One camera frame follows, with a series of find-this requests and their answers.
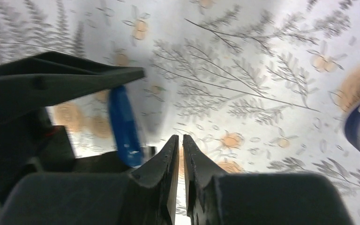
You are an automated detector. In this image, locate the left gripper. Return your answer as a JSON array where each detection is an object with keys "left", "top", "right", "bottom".
[{"left": 0, "top": 52, "right": 145, "bottom": 203}]

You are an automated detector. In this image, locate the round blue pill organizer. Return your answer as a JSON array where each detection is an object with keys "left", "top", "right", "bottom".
[{"left": 107, "top": 85, "right": 144, "bottom": 168}]

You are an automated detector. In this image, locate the floral table mat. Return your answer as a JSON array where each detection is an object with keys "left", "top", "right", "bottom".
[{"left": 0, "top": 0, "right": 360, "bottom": 225}]

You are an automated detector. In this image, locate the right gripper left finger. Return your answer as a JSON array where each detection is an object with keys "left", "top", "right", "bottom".
[{"left": 0, "top": 135, "right": 179, "bottom": 225}]

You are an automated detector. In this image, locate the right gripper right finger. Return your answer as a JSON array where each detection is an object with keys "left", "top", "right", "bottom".
[{"left": 183, "top": 135, "right": 353, "bottom": 225}]

